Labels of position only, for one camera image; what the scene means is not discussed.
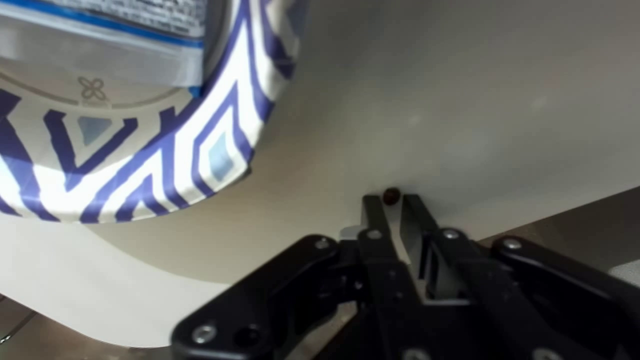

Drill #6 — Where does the patterned paper bowl far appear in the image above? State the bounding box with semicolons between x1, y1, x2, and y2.
0;0;309;224

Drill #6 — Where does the white square table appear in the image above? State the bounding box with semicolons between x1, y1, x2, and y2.
0;0;640;359

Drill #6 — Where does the blue white packet in bowl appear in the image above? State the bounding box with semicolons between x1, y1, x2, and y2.
0;0;228;88

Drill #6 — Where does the small brown candy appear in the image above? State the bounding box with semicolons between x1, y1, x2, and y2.
383;189;403;205

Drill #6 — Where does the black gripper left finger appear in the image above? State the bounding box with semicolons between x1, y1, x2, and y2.
359;195;446;360

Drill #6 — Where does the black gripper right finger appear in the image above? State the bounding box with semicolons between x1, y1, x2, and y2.
401;195;575;360

